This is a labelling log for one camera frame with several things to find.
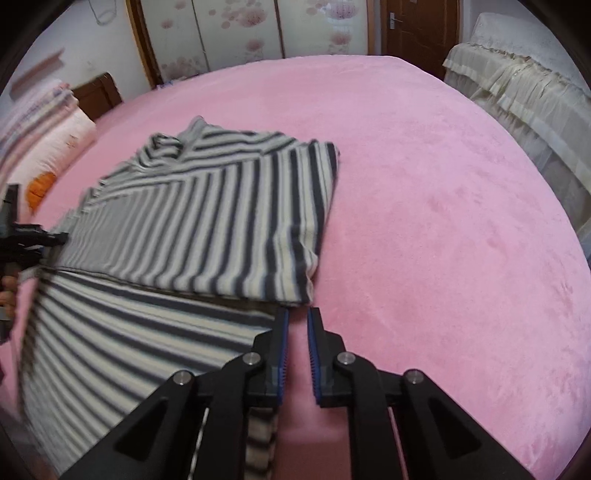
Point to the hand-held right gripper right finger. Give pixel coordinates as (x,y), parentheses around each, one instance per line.
(315,357)

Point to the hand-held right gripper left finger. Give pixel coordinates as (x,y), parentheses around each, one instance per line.
(284,353)

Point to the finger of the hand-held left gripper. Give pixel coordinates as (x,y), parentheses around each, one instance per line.
(46,237)

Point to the grey white striped shirt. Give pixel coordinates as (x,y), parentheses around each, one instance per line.
(207,221)

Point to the person's left hand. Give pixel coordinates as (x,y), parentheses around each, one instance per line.
(7,295)

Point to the folded pink cartoon quilt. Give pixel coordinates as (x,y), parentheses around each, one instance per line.
(60,143)

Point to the folded pastel striped quilt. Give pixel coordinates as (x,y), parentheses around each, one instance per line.
(37,110)

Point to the dark wooden headboard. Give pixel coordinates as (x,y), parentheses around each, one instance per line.
(97,97)

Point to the pink plush bed blanket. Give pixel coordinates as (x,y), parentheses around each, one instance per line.
(415,207)

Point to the floral sliding door wardrobe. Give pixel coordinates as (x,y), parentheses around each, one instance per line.
(240,32)

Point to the cream lace covered furniture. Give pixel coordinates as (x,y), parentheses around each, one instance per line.
(517,92)

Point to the brown wooden door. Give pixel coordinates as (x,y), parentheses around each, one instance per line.
(425,32)

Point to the light wooden wall shelf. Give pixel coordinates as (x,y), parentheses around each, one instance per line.
(37,74)

